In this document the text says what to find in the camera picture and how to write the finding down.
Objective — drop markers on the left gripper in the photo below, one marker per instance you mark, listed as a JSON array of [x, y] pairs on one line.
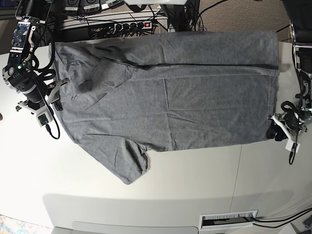
[[287, 125]]

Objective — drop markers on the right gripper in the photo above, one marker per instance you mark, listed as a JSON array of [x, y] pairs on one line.
[[50, 96]]

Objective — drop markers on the grey T-shirt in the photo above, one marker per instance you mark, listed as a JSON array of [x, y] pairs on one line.
[[166, 92]]

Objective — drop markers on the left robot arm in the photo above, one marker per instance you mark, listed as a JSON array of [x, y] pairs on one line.
[[300, 15]]

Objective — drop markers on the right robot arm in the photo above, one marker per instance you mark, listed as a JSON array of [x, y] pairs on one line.
[[22, 72]]

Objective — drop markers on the black power strip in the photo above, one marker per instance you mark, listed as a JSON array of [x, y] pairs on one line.
[[121, 30]]

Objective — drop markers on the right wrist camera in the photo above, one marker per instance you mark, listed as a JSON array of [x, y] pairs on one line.
[[44, 119]]

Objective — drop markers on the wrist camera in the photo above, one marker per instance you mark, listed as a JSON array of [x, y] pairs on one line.
[[292, 146], [44, 119]]

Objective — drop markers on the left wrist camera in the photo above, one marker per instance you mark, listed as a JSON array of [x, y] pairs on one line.
[[292, 146]]

